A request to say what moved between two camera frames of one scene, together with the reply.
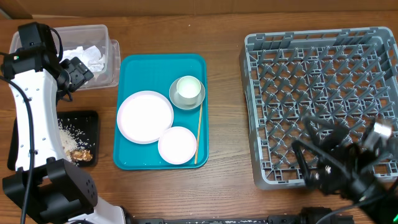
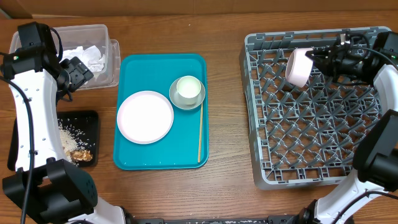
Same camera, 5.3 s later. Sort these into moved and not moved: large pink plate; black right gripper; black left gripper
Moved: black right gripper
Not moved: black left gripper; large pink plate
